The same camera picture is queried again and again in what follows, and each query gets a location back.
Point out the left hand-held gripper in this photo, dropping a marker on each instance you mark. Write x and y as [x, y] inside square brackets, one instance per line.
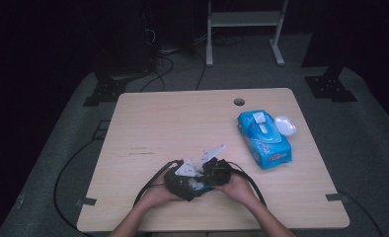
[177, 184]

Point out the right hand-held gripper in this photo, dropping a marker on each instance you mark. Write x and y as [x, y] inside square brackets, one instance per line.
[217, 171]

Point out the white wet wipe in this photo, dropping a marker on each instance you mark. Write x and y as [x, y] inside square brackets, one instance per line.
[195, 182]

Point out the blue wet wipes pack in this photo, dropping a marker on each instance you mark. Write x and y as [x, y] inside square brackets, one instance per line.
[268, 148]

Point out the person's left hand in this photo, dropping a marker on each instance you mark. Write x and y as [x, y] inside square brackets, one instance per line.
[156, 197]

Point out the person's right hand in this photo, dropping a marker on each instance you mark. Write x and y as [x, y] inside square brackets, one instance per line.
[238, 191]

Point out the grey tape strip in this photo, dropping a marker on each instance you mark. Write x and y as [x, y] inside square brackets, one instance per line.
[85, 201]
[336, 197]

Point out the black stand base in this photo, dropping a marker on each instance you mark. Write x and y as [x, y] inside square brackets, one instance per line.
[330, 87]
[105, 92]

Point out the white metal stand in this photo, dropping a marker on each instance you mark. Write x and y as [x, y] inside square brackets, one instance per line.
[245, 19]

